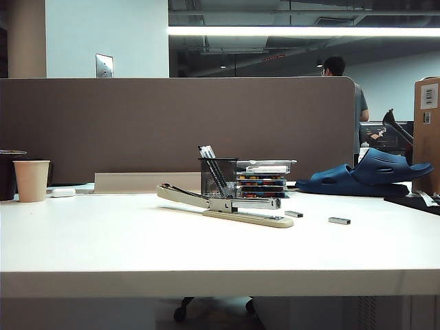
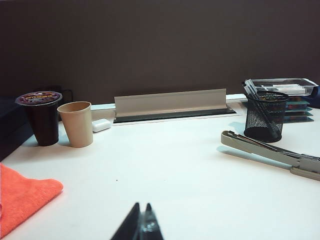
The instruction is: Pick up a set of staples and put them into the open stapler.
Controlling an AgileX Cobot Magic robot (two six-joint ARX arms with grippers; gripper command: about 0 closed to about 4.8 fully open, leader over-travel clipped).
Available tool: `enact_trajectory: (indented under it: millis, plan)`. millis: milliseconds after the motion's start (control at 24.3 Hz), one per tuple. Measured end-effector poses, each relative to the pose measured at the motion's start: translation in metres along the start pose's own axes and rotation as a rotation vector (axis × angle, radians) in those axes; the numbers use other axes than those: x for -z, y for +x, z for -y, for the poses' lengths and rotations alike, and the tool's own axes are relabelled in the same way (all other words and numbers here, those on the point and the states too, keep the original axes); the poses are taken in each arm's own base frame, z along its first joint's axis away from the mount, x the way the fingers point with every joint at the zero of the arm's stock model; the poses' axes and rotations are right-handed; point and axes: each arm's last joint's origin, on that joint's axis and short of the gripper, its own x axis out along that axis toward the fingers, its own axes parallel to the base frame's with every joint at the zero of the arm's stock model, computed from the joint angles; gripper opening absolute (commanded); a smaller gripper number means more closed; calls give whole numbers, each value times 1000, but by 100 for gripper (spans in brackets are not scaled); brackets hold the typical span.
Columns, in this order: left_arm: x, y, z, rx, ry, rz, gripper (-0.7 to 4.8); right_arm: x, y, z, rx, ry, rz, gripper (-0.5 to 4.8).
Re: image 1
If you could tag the beige long-reach stapler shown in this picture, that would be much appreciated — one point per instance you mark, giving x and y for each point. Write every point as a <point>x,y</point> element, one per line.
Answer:
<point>247,217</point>

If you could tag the silver staple strip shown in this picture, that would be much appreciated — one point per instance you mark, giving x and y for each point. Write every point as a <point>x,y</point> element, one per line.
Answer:
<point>339,220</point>
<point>294,214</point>

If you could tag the black mesh pen holder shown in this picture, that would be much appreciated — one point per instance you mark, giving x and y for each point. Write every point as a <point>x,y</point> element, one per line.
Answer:
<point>211,178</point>

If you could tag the white and black pen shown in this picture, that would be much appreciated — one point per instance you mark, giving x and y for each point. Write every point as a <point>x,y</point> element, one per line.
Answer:
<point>211,151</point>
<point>205,152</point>

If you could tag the flat white box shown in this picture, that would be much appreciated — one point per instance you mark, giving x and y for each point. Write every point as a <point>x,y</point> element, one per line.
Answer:
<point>266,169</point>

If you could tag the brown desk partition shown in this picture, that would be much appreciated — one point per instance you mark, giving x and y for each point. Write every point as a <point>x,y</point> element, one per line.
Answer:
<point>154,127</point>

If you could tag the blue rubber slipper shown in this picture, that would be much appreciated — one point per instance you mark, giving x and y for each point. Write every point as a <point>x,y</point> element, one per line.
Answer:
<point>378,165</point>
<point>343,185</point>

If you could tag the white plastic bottle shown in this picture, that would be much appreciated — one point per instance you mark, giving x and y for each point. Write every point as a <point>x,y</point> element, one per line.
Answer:
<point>363,151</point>

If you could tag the ceiling light strip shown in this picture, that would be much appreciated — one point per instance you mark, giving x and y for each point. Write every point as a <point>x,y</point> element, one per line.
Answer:
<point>292,31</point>

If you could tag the person in grey shirt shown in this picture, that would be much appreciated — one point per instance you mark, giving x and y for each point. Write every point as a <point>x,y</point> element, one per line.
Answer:
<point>359,103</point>

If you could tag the white earbuds case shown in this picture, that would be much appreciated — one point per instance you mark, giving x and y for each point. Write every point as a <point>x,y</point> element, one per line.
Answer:
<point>63,192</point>

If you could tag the dark computer monitor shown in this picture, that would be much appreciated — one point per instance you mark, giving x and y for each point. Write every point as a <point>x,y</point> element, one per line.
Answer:
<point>381,135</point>

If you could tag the beige paper cup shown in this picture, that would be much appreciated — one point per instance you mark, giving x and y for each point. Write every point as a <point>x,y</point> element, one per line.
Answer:
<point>31,182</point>

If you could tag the black mat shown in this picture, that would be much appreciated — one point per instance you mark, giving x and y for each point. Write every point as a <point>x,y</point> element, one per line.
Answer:
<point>409,203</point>

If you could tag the brown cardboard box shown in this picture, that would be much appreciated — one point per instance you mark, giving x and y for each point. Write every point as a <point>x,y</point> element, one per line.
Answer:
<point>428,144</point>

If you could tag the dark round container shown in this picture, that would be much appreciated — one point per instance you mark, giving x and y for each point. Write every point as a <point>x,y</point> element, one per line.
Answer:
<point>7,175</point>

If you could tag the metal wall plate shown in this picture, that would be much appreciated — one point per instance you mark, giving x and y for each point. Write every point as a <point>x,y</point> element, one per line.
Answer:
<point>104,65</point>

